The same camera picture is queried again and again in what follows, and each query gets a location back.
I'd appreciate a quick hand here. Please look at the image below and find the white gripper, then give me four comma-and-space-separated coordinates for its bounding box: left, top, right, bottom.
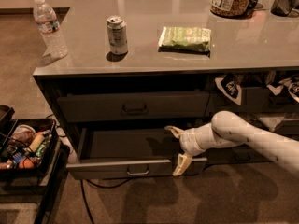
164, 125, 206, 176

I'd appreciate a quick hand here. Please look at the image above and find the grey drawer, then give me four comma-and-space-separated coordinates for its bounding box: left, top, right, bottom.
65, 126, 209, 181
247, 113, 299, 136
57, 91, 209, 122
206, 87, 299, 117
206, 145, 269, 164

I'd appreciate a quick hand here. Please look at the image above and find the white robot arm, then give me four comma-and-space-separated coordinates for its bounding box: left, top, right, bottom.
165, 111, 299, 176

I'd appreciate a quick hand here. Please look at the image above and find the white packet in drawer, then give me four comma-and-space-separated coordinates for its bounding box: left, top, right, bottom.
253, 113, 285, 132

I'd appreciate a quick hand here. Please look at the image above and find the grey drawer cabinet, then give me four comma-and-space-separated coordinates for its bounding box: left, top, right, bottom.
33, 0, 299, 173

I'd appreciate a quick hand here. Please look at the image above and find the green snack bag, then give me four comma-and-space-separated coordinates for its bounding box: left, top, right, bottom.
158, 26, 211, 53

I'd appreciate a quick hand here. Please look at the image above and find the silver soda can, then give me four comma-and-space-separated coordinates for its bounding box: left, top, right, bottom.
107, 15, 128, 55

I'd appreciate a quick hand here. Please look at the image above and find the black bin of items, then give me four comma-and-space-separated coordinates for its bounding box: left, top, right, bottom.
0, 119, 58, 177

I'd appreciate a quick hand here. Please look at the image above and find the clear plastic water bottle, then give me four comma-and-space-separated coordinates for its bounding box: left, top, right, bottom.
33, 0, 68, 59

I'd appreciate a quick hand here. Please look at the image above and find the dark glass container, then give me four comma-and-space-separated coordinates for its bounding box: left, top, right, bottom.
271, 0, 295, 17

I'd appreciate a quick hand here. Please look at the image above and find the black power cable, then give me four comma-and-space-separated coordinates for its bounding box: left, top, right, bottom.
79, 177, 132, 224

